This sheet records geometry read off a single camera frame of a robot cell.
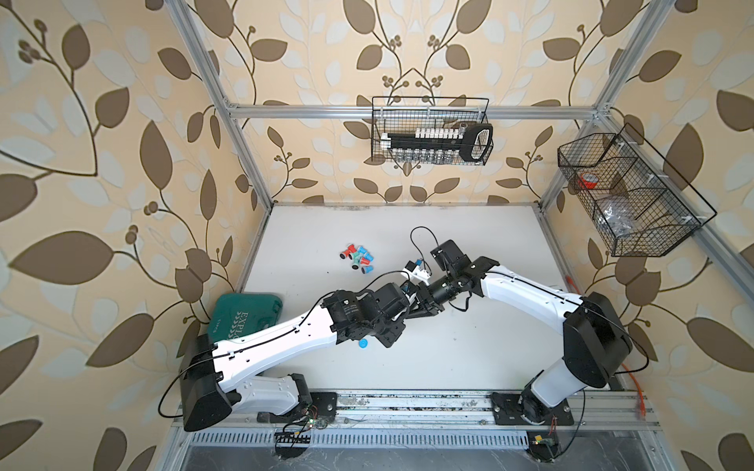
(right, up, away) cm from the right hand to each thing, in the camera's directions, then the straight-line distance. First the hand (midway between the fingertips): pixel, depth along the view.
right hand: (402, 315), depth 75 cm
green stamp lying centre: (-16, +13, +30) cm, 36 cm away
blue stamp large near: (-11, +9, +24) cm, 28 cm away
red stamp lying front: (-20, +14, +30) cm, 38 cm away
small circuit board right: (+35, -31, -3) cm, 47 cm away
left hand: (-2, -1, -1) cm, 3 cm away
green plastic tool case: (-49, -3, +11) cm, 50 cm away
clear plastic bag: (+52, +25, -4) cm, 58 cm away
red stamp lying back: (-17, +16, +32) cm, 40 cm away
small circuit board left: (-27, -29, -6) cm, 40 cm away
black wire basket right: (+60, +28, -2) cm, 66 cm away
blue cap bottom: (-11, -11, +10) cm, 19 cm away
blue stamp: (-13, +15, +30) cm, 37 cm away
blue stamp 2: (-11, +12, +30) cm, 34 cm away
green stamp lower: (-15, +10, +27) cm, 33 cm away
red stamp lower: (-12, +11, +27) cm, 32 cm away
